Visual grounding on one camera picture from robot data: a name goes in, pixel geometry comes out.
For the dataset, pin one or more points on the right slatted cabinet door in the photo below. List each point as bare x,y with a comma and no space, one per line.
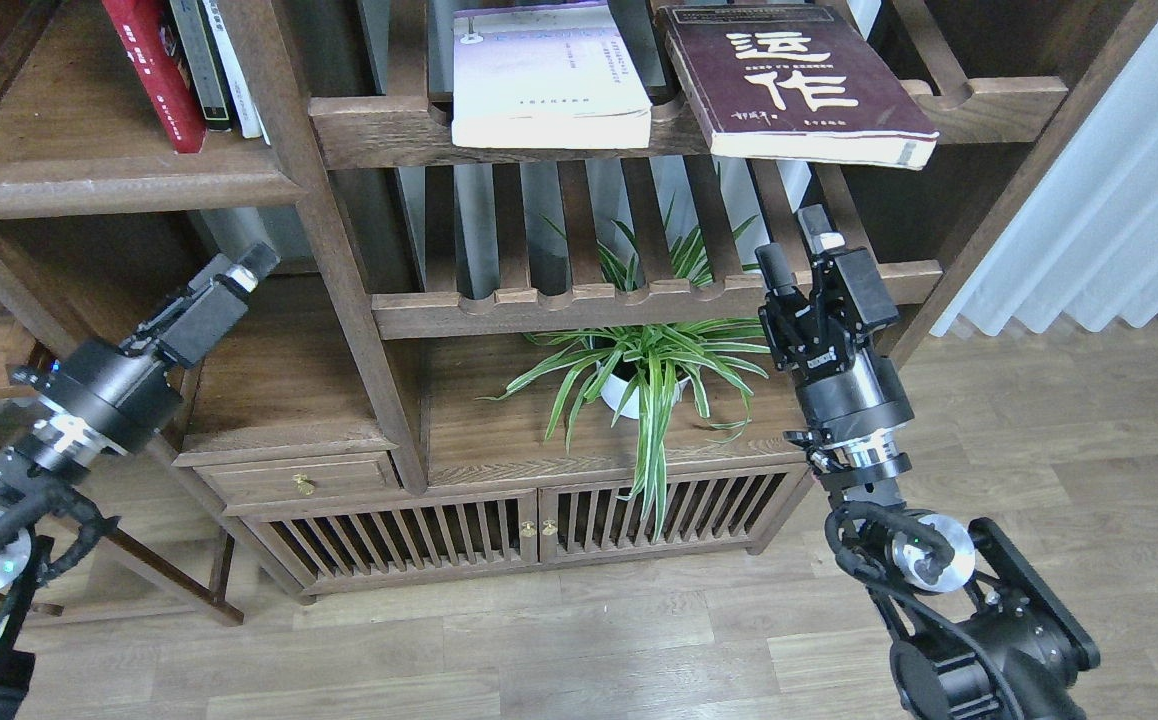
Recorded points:
597,522

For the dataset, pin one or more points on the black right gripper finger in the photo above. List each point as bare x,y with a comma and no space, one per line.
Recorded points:
819,233
774,267

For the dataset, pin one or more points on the dark green upright book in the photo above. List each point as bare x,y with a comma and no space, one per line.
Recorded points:
208,78

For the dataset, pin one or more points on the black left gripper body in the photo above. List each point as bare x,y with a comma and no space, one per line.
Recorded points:
107,398

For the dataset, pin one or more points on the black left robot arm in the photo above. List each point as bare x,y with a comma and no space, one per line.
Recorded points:
46,528

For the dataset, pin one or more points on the white sheer curtain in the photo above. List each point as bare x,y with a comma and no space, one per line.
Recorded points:
1085,245

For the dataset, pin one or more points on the lavender white paperback book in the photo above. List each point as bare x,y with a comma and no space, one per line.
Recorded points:
552,76

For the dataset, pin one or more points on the left slatted cabinet door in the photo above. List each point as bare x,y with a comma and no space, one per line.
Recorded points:
414,541

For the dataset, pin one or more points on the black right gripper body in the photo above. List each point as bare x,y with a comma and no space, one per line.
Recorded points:
847,393

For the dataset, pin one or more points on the red paperback book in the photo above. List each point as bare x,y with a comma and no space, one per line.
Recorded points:
148,33

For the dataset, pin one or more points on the green spider plant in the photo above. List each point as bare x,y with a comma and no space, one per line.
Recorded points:
585,357

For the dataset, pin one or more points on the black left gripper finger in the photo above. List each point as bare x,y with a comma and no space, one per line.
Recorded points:
253,267

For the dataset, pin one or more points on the dark wooden bookshelf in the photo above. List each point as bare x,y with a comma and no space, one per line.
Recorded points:
427,261

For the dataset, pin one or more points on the maroon book with white characters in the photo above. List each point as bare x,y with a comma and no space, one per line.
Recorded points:
793,81

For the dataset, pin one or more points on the wooden side furniture frame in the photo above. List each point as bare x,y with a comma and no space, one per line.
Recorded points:
132,581

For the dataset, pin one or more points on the white plant pot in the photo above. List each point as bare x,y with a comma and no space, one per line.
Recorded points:
632,391

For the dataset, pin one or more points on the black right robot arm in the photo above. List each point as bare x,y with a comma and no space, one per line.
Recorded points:
977,633

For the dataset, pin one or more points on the slatted cabinet door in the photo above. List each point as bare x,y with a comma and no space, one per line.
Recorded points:
597,522
414,541

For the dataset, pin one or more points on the white upright book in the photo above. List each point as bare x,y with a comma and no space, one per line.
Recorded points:
250,123

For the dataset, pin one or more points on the small wooden drawer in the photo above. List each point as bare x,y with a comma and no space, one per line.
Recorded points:
299,479

